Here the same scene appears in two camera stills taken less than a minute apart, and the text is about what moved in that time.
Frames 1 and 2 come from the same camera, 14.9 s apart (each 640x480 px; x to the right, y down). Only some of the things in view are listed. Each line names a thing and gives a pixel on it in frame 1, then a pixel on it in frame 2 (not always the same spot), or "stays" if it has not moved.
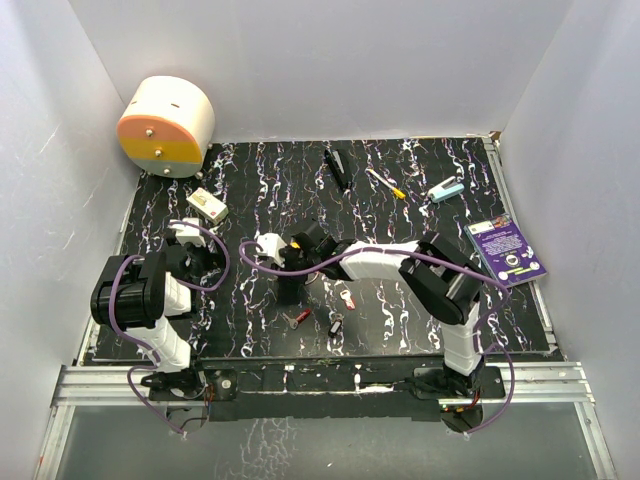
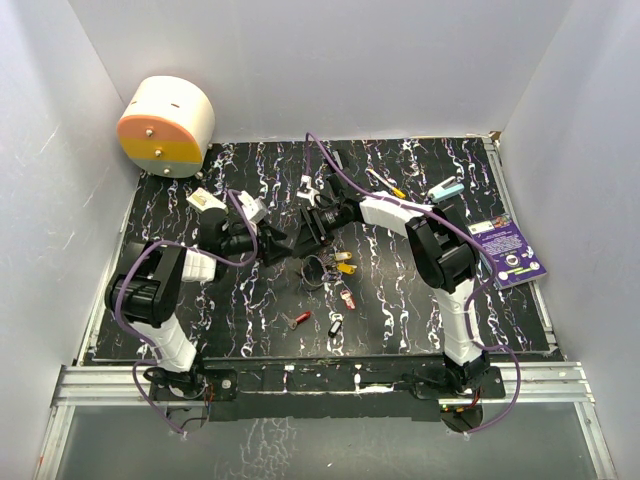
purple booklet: x=505 y=250 stays
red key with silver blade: x=294 y=323 stays
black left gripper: x=214 y=260 -> x=273 y=251
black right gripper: x=296 y=279 -> x=306 y=244
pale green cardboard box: x=208 y=206 stays
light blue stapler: x=445 y=190 stays
